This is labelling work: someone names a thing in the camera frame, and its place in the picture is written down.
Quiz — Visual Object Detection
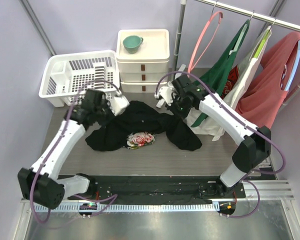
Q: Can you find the black t shirt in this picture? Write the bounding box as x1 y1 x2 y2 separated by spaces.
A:
85 100 202 152

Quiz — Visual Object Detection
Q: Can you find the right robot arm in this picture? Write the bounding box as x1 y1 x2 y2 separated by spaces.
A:
155 73 271 198

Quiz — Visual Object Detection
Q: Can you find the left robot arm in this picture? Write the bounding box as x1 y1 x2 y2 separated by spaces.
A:
17 89 129 210

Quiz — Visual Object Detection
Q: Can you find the green t shirt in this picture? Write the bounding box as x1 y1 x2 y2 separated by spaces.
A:
187 19 251 129

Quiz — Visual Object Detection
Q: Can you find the pink hanger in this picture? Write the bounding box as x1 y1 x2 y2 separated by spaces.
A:
186 4 225 76

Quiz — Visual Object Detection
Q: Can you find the white t shirt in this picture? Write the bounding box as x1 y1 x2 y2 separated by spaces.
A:
186 26 272 142

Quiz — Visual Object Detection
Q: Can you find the salmon pink t shirt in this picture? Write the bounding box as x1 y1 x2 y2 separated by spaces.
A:
235 31 300 129

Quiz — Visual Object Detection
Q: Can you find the lime green hanger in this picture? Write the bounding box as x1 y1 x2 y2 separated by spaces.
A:
253 23 274 59

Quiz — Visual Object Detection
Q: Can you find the light blue hanger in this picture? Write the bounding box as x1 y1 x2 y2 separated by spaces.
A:
280 40 300 91

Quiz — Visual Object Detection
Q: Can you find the white plastic basket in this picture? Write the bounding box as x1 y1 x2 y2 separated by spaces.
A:
38 50 120 108

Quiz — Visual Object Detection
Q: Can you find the white drawer unit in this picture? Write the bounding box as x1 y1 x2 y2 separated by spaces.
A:
116 29 170 93

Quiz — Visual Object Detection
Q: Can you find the green cup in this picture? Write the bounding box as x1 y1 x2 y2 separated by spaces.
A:
122 35 144 54

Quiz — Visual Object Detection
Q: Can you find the metal clothes rack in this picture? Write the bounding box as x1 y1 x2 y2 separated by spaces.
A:
172 0 300 107

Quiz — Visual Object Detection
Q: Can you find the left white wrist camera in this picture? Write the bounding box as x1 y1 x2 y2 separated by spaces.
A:
109 90 130 116

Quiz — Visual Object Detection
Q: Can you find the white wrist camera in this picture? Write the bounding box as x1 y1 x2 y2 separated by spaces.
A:
154 86 175 109
109 90 130 116

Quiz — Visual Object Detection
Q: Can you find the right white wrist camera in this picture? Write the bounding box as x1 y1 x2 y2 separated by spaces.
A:
154 86 175 109

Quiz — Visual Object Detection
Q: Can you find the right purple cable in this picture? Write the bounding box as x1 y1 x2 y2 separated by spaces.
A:
154 71 286 220

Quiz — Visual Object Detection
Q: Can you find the purple cable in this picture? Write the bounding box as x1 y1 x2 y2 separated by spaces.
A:
154 71 286 220
29 79 122 225

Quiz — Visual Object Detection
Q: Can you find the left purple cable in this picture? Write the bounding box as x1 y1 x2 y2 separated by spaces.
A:
29 79 122 225

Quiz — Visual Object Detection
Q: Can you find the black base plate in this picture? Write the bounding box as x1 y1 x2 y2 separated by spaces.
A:
80 175 246 206

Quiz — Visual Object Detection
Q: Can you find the white cable duct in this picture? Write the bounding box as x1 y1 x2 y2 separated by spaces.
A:
31 202 220 213

